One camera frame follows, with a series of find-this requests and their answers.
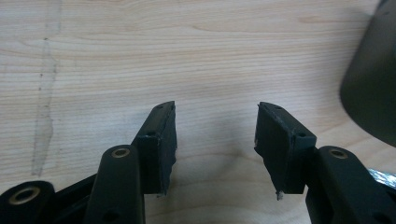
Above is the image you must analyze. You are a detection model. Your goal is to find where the dark grey rounded object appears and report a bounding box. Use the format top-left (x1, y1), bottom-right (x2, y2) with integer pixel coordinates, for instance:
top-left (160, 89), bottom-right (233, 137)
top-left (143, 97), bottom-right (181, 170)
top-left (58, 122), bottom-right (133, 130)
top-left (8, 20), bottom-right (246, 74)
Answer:
top-left (339, 0), bottom-right (396, 148)

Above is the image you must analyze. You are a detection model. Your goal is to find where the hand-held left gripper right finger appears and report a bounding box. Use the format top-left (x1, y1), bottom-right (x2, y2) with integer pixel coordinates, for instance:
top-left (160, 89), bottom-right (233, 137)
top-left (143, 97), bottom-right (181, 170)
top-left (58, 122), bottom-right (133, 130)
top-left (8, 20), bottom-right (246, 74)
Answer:
top-left (253, 101), bottom-right (318, 201)

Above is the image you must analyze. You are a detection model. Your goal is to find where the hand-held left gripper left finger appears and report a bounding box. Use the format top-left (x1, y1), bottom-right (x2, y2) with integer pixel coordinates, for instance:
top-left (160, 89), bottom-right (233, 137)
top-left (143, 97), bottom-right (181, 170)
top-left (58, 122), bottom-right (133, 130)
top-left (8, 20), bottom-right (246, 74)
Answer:
top-left (131, 100), bottom-right (178, 197)

